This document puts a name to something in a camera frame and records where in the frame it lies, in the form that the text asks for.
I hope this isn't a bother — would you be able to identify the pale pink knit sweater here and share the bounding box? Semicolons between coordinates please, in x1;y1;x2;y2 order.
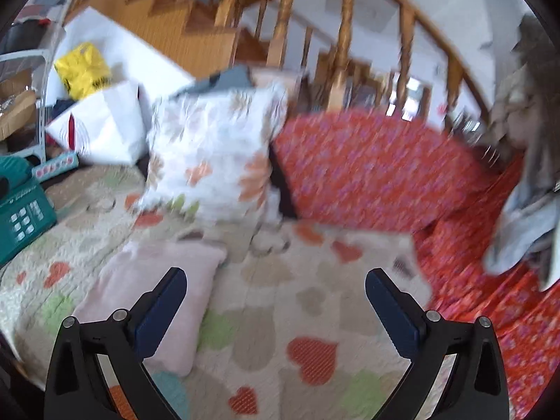
73;240;227;376

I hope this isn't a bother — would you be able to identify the teal storage box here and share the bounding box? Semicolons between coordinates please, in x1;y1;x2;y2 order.
0;155;57;266

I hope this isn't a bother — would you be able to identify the cream heart pattern quilt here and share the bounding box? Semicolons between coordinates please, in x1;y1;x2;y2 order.
1;166;432;419

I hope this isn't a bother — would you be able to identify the wooden stair railing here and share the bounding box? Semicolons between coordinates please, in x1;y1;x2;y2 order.
64;0;490;126

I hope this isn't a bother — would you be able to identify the cardboard box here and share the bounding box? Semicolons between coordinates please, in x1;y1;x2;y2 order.
0;68;37;141

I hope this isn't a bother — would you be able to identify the white floral pillow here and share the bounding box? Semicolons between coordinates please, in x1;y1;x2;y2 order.
135;80;288;225

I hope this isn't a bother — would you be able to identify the grey clothes pile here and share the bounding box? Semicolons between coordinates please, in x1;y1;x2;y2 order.
483;14;559;292

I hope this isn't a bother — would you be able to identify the red floral bedsheet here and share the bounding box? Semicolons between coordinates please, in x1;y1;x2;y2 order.
272;110;559;419

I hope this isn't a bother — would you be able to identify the white paper bag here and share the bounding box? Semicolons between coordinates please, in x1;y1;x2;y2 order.
45;82;148;166

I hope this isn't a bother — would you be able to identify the pastel dotted flat box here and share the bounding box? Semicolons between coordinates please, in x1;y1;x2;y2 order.
31;152;79;183

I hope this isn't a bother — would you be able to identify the yellow plastic bag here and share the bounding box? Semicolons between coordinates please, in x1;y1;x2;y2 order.
54;42;113;100

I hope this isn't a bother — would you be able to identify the white metal shelf rack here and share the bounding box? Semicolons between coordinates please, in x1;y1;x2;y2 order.
1;48;54;164

